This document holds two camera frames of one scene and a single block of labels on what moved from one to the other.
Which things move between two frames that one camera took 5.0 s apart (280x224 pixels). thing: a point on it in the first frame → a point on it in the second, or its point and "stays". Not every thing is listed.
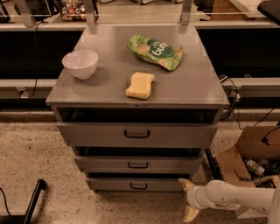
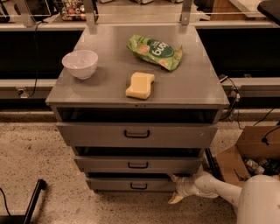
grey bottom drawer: (137, 184) stays
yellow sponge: (141, 85) stays
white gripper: (192, 196) → (183, 185)
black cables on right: (235, 104) stays
